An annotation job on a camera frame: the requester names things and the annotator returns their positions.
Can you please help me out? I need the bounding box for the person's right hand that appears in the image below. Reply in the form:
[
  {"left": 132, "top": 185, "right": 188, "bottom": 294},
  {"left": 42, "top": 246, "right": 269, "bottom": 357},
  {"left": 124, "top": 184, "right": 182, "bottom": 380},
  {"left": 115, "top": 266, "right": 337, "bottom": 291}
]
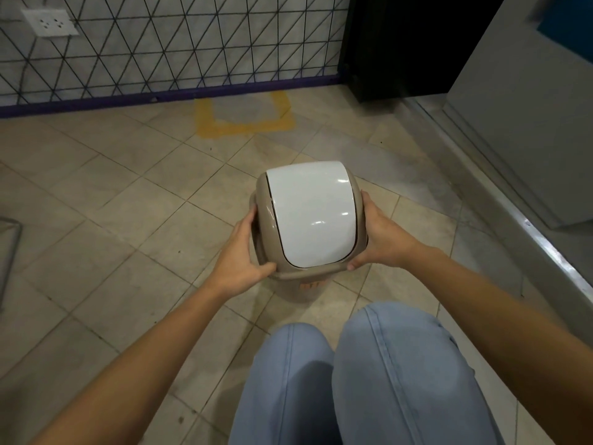
[{"left": 347, "top": 190, "right": 434, "bottom": 272}]

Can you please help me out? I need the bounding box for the black cabinet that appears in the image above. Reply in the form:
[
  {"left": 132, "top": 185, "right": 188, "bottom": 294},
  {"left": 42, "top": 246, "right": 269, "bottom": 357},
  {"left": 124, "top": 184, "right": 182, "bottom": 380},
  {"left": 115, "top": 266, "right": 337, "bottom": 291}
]
[{"left": 338, "top": 0, "right": 508, "bottom": 103}]

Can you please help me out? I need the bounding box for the grey metal door frame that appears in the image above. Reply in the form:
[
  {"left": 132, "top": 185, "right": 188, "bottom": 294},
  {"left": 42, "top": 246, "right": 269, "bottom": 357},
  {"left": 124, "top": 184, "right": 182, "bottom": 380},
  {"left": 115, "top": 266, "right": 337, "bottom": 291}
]
[{"left": 403, "top": 0, "right": 593, "bottom": 348}]

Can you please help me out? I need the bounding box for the person's left forearm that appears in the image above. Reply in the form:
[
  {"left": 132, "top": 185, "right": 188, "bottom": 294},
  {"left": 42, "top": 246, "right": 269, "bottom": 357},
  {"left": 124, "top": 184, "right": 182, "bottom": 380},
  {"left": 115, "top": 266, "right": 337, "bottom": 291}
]
[{"left": 29, "top": 283, "right": 228, "bottom": 445}]

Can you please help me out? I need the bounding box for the purple baseboard strip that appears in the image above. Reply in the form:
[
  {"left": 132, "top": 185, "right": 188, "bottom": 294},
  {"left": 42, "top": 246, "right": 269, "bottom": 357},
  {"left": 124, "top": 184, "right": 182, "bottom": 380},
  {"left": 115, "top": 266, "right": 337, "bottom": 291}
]
[{"left": 0, "top": 74, "right": 346, "bottom": 119}]

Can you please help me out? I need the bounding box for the white wall power socket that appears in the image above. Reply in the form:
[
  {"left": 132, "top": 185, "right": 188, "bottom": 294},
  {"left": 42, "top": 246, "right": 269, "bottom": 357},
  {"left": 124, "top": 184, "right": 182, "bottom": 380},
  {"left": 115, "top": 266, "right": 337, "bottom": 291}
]
[{"left": 21, "top": 8, "right": 80, "bottom": 38}]

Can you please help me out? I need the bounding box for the person's right leg in jeans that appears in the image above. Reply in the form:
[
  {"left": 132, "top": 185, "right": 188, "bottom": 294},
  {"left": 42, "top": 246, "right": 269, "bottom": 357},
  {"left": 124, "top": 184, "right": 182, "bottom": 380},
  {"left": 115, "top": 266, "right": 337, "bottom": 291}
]
[{"left": 334, "top": 302, "right": 506, "bottom": 445}]

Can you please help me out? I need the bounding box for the person's right forearm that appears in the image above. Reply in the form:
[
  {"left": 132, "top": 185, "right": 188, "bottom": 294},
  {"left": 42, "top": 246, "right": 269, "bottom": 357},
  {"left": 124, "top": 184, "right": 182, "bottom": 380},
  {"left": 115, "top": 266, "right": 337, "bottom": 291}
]
[{"left": 414, "top": 246, "right": 593, "bottom": 445}]

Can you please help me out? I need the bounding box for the beige bin with white lid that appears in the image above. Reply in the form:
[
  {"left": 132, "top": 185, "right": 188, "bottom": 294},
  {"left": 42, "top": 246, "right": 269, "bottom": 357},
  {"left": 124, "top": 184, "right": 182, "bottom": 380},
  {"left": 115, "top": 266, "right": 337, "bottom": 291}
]
[{"left": 249, "top": 160, "right": 370, "bottom": 292}]

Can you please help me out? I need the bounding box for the person's left hand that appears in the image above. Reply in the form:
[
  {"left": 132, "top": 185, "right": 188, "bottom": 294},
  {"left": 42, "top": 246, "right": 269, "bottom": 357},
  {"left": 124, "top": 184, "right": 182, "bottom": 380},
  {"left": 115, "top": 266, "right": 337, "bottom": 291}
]
[{"left": 204, "top": 207, "right": 277, "bottom": 300}]

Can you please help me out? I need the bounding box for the person's left leg in jeans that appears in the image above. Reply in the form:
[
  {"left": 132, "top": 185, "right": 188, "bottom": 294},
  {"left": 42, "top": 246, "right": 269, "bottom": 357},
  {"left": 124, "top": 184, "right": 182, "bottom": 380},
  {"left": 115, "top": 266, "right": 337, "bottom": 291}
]
[{"left": 228, "top": 323, "right": 343, "bottom": 445}]

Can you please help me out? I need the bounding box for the person's leg in jeans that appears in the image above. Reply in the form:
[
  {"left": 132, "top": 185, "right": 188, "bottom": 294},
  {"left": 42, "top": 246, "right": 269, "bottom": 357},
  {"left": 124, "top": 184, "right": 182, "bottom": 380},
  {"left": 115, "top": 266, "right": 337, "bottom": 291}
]
[
  {"left": 228, "top": 323, "right": 343, "bottom": 445},
  {"left": 334, "top": 302, "right": 506, "bottom": 445}
]

